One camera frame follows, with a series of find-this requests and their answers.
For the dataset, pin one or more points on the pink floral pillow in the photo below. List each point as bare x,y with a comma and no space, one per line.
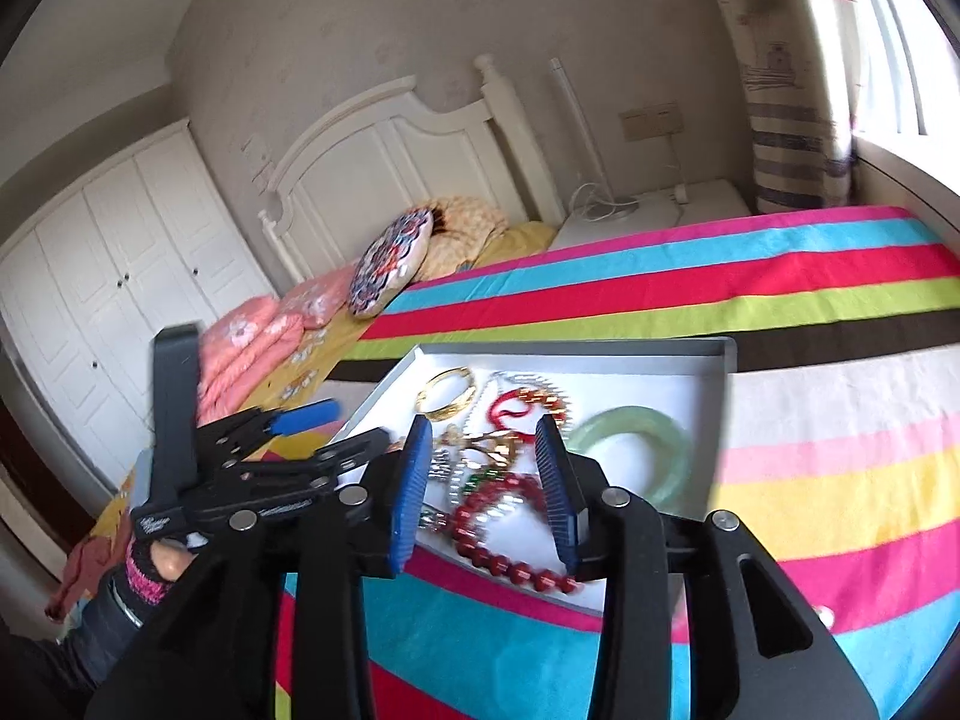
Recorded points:
319,296

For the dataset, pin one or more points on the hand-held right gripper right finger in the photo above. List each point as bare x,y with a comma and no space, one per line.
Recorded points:
555,499

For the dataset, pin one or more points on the orange checkered blanket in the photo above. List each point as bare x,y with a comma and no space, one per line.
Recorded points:
465,232

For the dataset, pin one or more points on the grey cardboard box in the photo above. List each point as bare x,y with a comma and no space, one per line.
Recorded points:
637,390

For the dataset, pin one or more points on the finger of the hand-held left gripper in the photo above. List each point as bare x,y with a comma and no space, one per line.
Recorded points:
337,457
307,416

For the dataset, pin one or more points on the white wardrobe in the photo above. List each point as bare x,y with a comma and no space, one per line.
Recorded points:
112,277

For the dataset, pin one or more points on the white nightstand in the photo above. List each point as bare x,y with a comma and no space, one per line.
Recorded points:
705,202

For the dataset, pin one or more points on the gold bangle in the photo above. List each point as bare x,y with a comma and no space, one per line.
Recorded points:
442,405

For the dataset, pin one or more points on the green gem pendant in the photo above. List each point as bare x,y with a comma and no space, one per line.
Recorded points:
484,476

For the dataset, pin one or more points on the person's left hand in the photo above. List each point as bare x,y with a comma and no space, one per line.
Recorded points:
154,566

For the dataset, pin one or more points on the white headboard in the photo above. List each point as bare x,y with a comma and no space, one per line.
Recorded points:
390,157

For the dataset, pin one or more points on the window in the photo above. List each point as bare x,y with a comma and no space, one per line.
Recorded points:
900,52

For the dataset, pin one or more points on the round patterned cushion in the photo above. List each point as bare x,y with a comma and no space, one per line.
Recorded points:
390,262

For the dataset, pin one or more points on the pink floral quilt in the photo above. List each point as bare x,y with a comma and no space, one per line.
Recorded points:
247,352

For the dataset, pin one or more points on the wall socket panel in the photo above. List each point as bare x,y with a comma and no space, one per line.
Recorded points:
651,121

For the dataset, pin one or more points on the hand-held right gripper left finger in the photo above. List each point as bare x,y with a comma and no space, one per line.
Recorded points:
409,499

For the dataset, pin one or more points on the striped blanket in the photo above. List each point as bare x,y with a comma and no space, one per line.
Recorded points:
787,315

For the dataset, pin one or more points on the ship print curtain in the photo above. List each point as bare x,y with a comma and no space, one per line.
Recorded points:
787,105

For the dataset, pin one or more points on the white floor lamp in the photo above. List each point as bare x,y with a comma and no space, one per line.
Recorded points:
581,135

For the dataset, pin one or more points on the reddish brown cloth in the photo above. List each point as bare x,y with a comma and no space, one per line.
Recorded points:
82,562

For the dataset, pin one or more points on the paper wall notice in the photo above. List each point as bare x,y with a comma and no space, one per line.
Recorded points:
257,157

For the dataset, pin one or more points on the green jade bangle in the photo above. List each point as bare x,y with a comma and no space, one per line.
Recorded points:
667,465

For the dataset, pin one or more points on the rose gold interlocked rings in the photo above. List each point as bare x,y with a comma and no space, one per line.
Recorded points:
487,450

